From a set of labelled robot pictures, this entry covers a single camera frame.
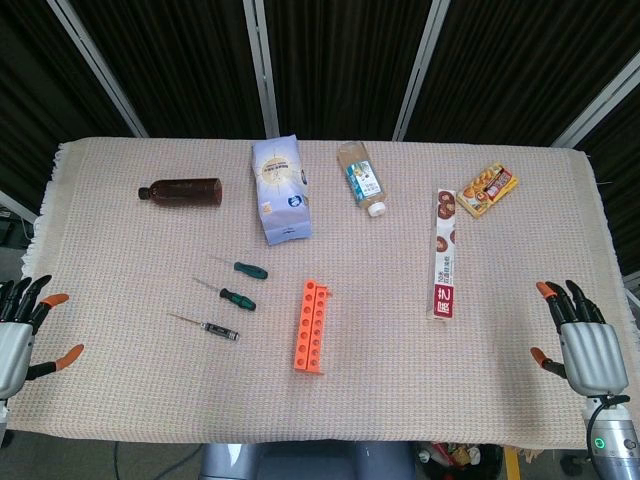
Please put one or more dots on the blue and white bag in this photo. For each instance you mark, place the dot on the blue and white bag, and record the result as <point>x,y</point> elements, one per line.
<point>282,195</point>

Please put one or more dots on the brown plastic bottle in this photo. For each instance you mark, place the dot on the brown plastic bottle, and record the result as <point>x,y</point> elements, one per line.
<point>185,191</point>

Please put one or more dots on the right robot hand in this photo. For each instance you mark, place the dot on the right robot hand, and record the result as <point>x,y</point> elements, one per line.
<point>592,355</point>

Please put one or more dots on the thick green black screwdriver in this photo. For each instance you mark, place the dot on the thick green black screwdriver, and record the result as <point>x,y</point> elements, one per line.
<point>239,298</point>

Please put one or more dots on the yellow snack box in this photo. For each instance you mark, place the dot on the yellow snack box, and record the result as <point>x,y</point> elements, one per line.
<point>486,191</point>

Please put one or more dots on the black metal precision screwdriver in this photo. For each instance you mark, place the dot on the black metal precision screwdriver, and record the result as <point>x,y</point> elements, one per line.
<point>220,331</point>

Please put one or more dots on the orange tool holder rack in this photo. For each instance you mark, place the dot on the orange tool holder rack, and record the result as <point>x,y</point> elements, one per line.
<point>309,330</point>

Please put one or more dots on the slim green screwdriver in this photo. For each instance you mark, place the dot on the slim green screwdriver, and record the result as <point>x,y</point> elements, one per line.
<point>250,270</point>

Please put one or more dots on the grey robot torso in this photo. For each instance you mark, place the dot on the grey robot torso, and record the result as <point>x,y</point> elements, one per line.
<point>310,462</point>

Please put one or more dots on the grey partition frame post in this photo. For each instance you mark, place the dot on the grey partition frame post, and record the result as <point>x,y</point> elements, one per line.
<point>262,70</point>
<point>17,206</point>
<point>100,70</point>
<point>600,105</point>
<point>632,285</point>
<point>419,75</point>

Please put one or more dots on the clear bottle blue label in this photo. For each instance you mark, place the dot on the clear bottle blue label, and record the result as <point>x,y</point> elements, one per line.
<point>361,177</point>

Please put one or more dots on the long white red cookie box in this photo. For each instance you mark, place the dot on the long white red cookie box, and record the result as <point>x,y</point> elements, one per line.
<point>445,260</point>

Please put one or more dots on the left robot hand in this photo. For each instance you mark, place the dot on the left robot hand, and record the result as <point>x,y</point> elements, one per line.
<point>15,350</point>

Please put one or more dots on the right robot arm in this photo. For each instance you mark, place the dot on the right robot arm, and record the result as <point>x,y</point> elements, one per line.
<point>617,440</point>

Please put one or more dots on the black trash bin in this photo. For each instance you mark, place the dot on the black trash bin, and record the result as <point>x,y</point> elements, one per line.
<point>480,462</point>

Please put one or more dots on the beige woven tablecloth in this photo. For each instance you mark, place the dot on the beige woven tablecloth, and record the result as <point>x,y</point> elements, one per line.
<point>380,310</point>

